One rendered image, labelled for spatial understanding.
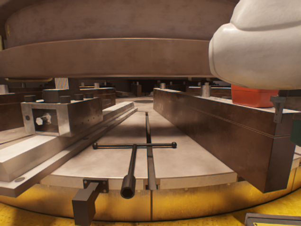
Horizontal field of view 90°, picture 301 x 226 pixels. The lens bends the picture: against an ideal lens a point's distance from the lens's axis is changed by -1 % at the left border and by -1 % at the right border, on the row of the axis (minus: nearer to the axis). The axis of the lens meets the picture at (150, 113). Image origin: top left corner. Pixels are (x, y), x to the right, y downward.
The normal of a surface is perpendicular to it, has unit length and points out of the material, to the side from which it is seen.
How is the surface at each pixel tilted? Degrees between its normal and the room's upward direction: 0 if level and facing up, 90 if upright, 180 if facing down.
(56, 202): 90
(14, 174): 90
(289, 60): 106
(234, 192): 90
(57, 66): 90
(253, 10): 73
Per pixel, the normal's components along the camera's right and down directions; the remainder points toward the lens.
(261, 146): -0.98, 0.04
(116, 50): -0.05, 0.21
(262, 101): 0.26, 0.31
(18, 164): 0.93, -0.28
